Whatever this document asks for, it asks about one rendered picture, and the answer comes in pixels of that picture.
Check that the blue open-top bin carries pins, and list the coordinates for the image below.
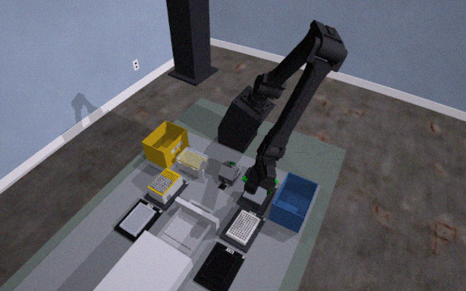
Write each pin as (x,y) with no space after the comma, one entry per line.
(292,201)

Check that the yellow open-top bin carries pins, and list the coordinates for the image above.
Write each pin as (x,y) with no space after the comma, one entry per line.
(165,144)

